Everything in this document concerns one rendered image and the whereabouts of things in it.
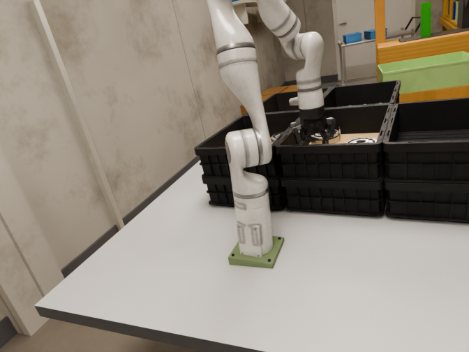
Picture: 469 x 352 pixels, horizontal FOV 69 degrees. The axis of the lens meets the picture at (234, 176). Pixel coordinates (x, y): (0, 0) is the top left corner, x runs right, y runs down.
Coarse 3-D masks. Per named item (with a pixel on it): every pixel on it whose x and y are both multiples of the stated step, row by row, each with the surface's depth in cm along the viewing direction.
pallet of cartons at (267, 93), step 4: (272, 88) 507; (276, 88) 500; (280, 88) 494; (284, 88) 488; (288, 88) 481; (292, 88) 475; (296, 88) 470; (264, 92) 489; (268, 92) 483; (272, 92) 476; (276, 92) 470; (280, 92) 472; (264, 96) 461; (268, 96) 455; (264, 100) 439; (244, 108) 436; (244, 112) 438
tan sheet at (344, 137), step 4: (344, 136) 127; (348, 136) 126; (352, 136) 125; (356, 136) 124; (360, 136) 124; (364, 136) 123; (368, 136) 122; (372, 136) 121; (376, 136) 120; (340, 140) 124; (344, 140) 123; (308, 144) 127
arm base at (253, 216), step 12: (240, 204) 85; (252, 204) 83; (264, 204) 85; (240, 216) 86; (252, 216) 85; (264, 216) 86; (240, 228) 88; (252, 228) 86; (264, 228) 87; (240, 240) 89; (252, 240) 88; (264, 240) 88; (240, 252) 91; (252, 252) 89; (264, 252) 90
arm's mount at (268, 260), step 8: (280, 240) 95; (272, 248) 92; (280, 248) 93; (232, 256) 90; (240, 256) 90; (248, 256) 90; (264, 256) 89; (272, 256) 89; (232, 264) 91; (240, 264) 90; (248, 264) 89; (256, 264) 88; (264, 264) 87; (272, 264) 86
